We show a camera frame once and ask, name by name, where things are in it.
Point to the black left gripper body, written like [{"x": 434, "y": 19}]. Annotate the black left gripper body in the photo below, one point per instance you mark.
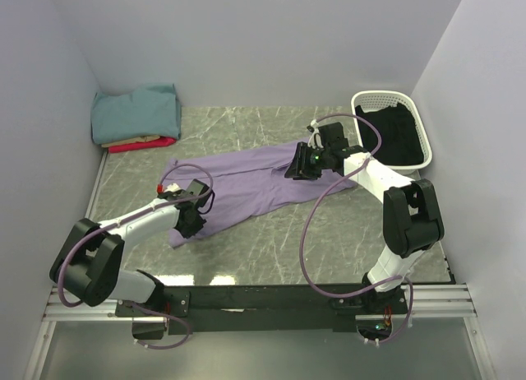
[{"x": 188, "y": 230}]

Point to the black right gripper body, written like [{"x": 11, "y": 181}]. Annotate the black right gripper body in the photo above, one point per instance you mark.
[{"x": 311, "y": 162}]

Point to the purple t shirt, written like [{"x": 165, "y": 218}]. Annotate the purple t shirt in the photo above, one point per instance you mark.
[{"x": 246, "y": 183}]

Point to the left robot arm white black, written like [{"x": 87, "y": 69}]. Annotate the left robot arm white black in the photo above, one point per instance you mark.
[{"x": 89, "y": 262}]

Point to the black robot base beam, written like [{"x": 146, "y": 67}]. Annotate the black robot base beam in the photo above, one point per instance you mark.
[{"x": 213, "y": 308}]

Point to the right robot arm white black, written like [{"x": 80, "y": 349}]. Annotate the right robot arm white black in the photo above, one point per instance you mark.
[{"x": 411, "y": 216}]

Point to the folded pink t shirt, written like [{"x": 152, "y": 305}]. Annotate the folded pink t shirt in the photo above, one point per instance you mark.
[{"x": 141, "y": 145}]

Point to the folded tan t shirt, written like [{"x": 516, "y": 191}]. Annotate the folded tan t shirt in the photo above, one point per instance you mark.
[{"x": 140, "y": 139}]

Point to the black t shirt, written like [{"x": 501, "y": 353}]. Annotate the black t shirt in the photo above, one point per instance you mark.
[{"x": 400, "y": 145}]

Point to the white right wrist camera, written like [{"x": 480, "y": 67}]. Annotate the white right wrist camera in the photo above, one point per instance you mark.
[{"x": 314, "y": 140}]

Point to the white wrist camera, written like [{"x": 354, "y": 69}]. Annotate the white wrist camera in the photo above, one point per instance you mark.
[
  {"x": 314, "y": 140},
  {"x": 173, "y": 187}
]

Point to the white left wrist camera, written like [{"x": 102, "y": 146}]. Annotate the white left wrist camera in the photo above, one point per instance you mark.
[{"x": 173, "y": 187}]

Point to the aluminium frame rail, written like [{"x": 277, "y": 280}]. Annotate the aluminium frame rail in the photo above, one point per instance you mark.
[{"x": 443, "y": 342}]

